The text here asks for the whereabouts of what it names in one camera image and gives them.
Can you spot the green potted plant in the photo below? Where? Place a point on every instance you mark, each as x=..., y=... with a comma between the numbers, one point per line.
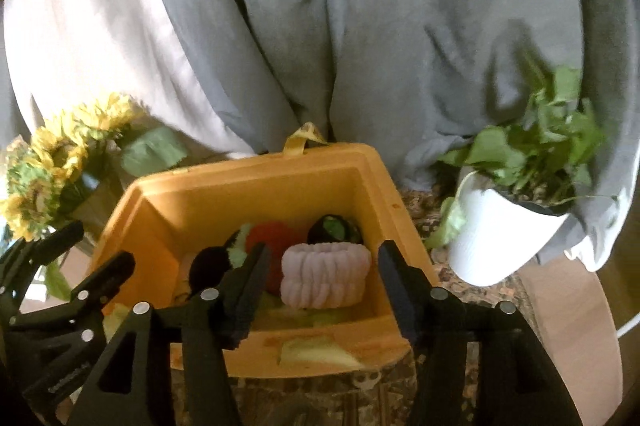
x=540, y=146

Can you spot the orange storage basket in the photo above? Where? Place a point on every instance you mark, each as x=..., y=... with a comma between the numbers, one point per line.
x=320, y=186

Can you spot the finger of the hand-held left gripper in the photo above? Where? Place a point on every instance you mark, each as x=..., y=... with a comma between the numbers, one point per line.
x=55, y=241
x=107, y=273

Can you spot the patterned table rug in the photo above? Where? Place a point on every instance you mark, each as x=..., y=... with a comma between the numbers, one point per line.
x=360, y=401

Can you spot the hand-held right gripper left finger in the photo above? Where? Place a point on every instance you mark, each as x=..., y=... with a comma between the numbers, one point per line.
x=250, y=296

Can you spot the black green soft toy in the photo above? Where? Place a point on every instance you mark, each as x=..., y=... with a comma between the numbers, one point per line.
x=335, y=230

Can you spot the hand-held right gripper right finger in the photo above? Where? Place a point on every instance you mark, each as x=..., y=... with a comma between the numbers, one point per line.
x=400, y=296

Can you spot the pale sheer curtain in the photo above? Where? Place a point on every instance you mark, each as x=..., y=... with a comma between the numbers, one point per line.
x=100, y=31

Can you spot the red plush strawberry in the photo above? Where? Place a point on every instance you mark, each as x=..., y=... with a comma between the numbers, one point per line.
x=272, y=236

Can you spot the grey curtain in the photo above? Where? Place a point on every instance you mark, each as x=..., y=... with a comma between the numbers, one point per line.
x=375, y=31

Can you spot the black soft ball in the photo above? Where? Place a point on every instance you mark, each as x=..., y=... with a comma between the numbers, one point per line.
x=210, y=263

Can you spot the sunflower bouquet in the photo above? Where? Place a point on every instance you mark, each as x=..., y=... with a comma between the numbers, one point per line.
x=55, y=151

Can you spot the white plant pot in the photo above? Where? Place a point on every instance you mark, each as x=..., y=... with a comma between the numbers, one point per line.
x=495, y=236

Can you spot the pale pink fuzzy wristband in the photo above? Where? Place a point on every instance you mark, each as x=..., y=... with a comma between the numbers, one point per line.
x=325, y=276

